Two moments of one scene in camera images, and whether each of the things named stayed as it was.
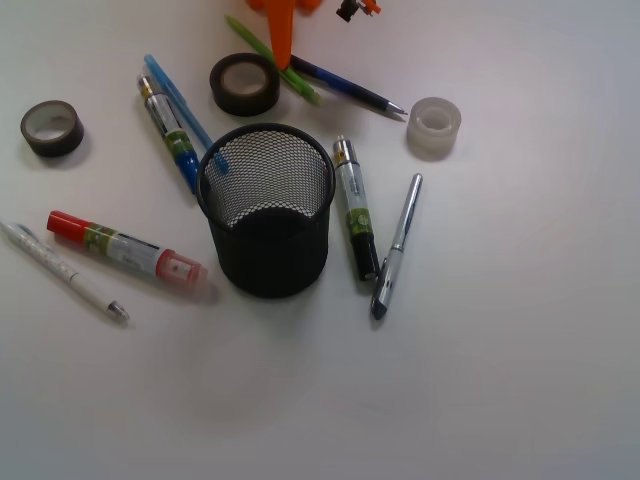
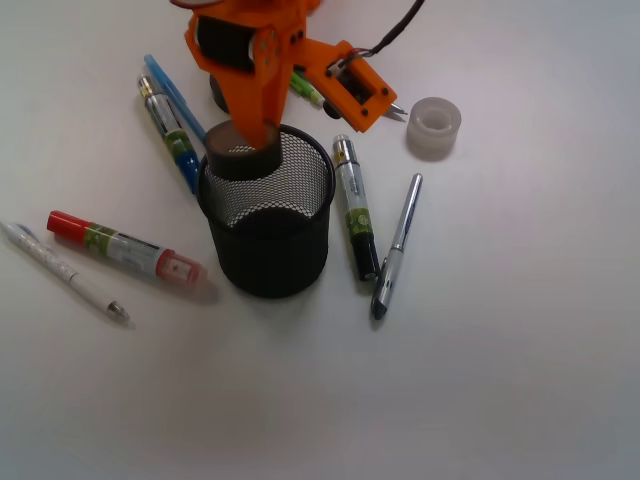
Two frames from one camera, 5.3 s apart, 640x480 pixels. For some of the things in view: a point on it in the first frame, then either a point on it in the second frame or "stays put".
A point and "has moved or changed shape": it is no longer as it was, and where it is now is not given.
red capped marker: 128,249 stays put
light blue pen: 185,112 stays put
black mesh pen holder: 267,191 stays put
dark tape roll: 245,84 has moved or changed shape
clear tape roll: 432,129 stays put
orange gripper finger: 281,16 -> 245,101
